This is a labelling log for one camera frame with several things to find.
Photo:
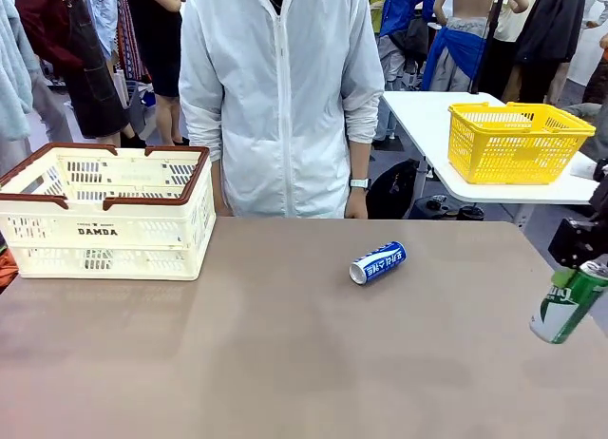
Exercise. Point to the person in white jacket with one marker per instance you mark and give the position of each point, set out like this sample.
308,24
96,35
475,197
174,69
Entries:
285,125

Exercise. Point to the person's right forearm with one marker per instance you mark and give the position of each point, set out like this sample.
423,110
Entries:
219,192

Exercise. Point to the person in blue jacket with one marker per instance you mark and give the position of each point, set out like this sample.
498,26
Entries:
404,11

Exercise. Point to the person in black dress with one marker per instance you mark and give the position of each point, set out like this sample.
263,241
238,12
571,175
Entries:
159,40

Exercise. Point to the white side table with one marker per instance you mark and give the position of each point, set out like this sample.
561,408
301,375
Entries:
427,125

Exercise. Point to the light blue fleece garment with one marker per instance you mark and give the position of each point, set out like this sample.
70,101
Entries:
14,78

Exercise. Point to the black hanging coat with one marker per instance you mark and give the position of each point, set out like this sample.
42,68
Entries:
551,25

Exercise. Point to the yellow plastic basket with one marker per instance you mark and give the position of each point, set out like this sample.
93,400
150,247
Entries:
499,149

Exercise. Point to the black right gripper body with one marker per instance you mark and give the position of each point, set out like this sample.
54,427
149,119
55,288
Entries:
575,242

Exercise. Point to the green drink can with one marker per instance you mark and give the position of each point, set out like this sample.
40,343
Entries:
565,311

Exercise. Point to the cream folding shopping basket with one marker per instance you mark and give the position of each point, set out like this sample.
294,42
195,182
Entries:
157,218

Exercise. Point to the blue Pocari drink can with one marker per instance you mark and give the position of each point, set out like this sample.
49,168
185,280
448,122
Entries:
380,263

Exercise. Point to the bare mannequin with blue wrap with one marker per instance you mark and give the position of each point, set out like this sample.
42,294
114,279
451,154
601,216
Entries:
456,54

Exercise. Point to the person's left forearm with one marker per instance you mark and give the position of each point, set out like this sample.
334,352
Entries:
359,161

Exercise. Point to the white wristwatch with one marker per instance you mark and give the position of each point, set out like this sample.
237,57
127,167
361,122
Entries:
359,183

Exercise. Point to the person's left hand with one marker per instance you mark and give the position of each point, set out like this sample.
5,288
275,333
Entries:
357,205

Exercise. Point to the striped colourful garment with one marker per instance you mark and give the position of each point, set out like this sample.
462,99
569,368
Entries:
127,54

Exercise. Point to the black bag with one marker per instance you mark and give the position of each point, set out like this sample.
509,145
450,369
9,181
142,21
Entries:
394,192

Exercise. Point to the light blue hanging shirt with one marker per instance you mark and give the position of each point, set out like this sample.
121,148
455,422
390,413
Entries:
102,11

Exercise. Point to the mannequin in dark apron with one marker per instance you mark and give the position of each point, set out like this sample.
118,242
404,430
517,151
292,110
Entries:
62,54

